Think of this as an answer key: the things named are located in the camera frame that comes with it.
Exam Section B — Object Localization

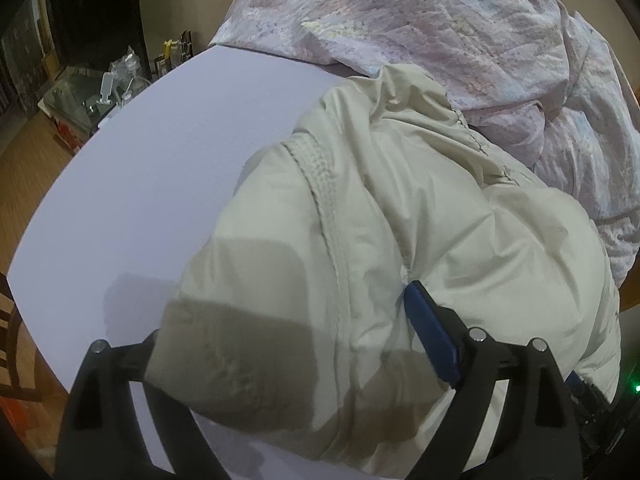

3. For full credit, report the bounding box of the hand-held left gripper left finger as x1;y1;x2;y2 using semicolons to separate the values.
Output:
54;329;233;480

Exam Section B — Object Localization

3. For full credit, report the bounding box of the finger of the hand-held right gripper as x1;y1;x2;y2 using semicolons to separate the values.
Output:
566;372;613;413

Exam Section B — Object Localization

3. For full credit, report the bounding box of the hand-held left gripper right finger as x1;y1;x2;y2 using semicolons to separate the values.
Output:
404;280;583;480

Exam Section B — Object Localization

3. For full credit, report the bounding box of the pale green puffer jacket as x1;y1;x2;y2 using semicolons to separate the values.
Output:
145;64;623;480

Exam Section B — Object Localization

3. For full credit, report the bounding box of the wooden chair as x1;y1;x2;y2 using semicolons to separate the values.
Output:
0;272;43;401

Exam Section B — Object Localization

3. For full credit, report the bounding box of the bed with lavender sheet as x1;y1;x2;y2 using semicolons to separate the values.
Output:
10;45;411;480

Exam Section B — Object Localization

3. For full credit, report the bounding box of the red box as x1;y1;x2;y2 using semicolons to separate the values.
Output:
50;117;88;153

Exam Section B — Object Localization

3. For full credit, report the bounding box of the glass side table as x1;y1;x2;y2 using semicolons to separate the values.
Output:
37;65;131;131

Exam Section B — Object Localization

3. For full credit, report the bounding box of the white phone stand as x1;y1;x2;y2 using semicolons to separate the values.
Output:
99;72;119;107

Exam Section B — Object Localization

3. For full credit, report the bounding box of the clear plastic bag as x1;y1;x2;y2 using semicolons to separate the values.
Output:
111;46;151;98

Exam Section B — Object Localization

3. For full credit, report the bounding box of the pink floral quilt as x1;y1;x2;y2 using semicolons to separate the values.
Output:
207;0;640;288

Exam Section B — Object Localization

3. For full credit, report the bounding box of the group of small bottles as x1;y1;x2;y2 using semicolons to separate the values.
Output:
154;30;195;75

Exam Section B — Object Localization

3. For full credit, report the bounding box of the dark curtain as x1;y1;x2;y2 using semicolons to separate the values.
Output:
45;0;151;83

